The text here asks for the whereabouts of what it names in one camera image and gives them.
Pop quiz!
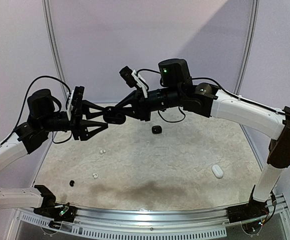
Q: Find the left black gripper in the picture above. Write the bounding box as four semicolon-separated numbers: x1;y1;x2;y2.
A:
40;99;108;141

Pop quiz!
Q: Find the black earbud charging case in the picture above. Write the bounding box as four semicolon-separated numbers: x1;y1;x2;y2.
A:
103;112;126;125

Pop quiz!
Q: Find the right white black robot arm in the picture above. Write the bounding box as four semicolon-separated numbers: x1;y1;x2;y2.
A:
116;58;290;218

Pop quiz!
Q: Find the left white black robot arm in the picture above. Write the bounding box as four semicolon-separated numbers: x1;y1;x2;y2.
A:
0;86;108;218

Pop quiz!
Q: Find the white earbud charging case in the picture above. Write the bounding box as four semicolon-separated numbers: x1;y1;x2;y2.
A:
212;164;224;179

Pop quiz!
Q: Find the black earbud bottom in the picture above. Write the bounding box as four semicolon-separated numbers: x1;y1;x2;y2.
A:
69;180;75;187

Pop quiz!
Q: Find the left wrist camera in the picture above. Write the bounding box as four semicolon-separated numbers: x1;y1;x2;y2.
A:
66;86;85;120

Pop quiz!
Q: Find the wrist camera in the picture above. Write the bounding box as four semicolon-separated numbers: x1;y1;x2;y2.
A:
66;86;85;120
119;66;149;98

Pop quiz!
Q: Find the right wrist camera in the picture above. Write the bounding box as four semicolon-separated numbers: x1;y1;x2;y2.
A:
119;66;149;98

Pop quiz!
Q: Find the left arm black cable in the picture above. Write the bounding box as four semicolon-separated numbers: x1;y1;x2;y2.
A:
0;75;72;156

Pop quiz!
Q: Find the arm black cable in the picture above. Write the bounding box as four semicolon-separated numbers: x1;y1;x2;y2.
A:
0;75;72;156
137;68;290;159

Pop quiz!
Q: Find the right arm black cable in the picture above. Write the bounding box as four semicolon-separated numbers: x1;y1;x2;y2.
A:
137;68;290;159

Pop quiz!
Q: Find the aluminium front rail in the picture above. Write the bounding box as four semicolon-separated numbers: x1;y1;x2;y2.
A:
14;193;290;238

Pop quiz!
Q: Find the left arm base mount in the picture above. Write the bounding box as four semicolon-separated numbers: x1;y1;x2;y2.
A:
33;185;78;223

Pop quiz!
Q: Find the right aluminium frame post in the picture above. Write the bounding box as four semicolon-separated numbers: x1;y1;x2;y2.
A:
234;0;259;94

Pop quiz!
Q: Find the aluminium frame post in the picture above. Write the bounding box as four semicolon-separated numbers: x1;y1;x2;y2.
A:
42;0;66;84
234;0;259;94

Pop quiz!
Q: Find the left aluminium frame post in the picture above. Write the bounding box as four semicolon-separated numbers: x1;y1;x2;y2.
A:
42;0;66;84

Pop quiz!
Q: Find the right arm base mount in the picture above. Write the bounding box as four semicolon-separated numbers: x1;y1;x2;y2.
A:
226;185;277;226

